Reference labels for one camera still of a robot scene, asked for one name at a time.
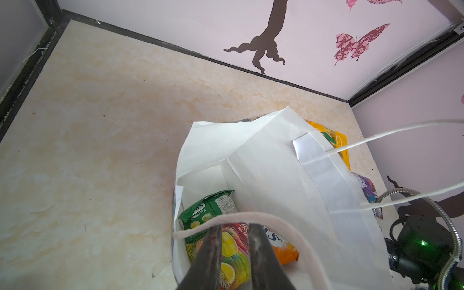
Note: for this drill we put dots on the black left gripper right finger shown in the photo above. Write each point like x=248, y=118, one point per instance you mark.
x=266, y=271

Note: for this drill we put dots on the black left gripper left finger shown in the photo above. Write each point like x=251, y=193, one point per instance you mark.
x=206, y=268

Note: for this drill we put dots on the Fox's fruits candy bag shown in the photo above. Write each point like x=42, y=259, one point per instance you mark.
x=235, y=259

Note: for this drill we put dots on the green Fox's mango tea bag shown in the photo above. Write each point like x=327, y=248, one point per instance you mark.
x=220, y=203

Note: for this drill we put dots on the floral paper bag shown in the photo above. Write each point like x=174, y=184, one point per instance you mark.
x=284, y=174

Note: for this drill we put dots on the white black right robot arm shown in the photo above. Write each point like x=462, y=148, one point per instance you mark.
x=419, y=248

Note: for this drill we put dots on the orange chips bag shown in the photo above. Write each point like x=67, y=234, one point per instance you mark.
x=285, y=251

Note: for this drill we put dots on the purple snack bag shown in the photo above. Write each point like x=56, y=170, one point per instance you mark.
x=370, y=193

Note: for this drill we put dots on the yellow orange snack bag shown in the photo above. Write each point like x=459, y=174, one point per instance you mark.
x=336, y=139

